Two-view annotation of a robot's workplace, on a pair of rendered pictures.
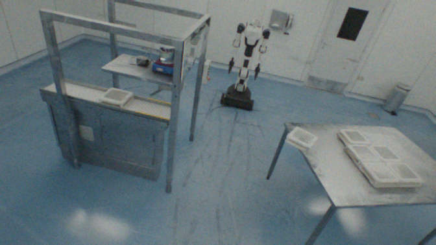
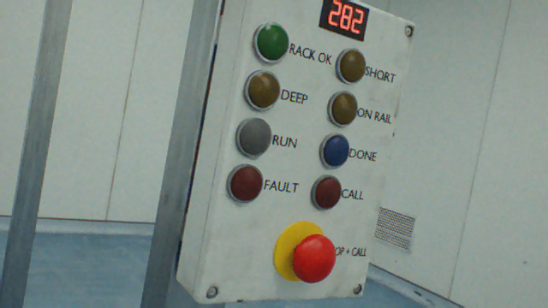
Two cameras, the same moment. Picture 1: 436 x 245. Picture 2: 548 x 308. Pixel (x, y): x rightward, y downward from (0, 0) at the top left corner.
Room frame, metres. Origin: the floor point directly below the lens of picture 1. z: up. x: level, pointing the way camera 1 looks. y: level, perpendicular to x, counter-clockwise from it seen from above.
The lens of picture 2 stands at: (2.61, -0.08, 1.07)
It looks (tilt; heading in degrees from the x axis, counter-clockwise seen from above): 3 degrees down; 53
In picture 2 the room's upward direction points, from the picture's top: 11 degrees clockwise
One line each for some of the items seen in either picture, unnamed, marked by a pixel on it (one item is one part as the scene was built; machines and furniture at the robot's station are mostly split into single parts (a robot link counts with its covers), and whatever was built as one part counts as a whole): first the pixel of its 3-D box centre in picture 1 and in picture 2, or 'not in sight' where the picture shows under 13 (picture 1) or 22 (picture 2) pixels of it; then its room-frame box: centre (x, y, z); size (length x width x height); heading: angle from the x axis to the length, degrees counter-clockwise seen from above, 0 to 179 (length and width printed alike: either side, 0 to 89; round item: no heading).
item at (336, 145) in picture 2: not in sight; (336, 151); (2.91, 0.23, 1.06); 0.03 x 0.01 x 0.03; 176
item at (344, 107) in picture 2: not in sight; (344, 109); (2.91, 0.23, 1.09); 0.03 x 0.01 x 0.03; 176
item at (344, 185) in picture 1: (371, 158); not in sight; (2.07, -1.58, 0.85); 1.50 x 1.10 x 0.04; 105
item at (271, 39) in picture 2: not in sight; (272, 42); (2.83, 0.23, 1.13); 0.03 x 0.01 x 0.03; 176
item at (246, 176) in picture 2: not in sight; (246, 183); (2.83, 0.23, 1.02); 0.03 x 0.01 x 0.03; 176
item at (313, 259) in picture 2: not in sight; (304, 253); (2.89, 0.23, 0.97); 0.04 x 0.04 x 0.04; 86
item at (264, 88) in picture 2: not in sight; (264, 90); (2.83, 0.23, 1.09); 0.03 x 0.01 x 0.03; 176
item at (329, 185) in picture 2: not in sight; (328, 192); (2.91, 0.23, 1.02); 0.03 x 0.01 x 0.03; 176
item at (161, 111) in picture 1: (109, 102); not in sight; (2.10, 1.10, 0.89); 1.35 x 0.25 x 0.05; 86
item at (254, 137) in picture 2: not in sight; (254, 137); (2.83, 0.23, 1.06); 0.03 x 0.01 x 0.03; 176
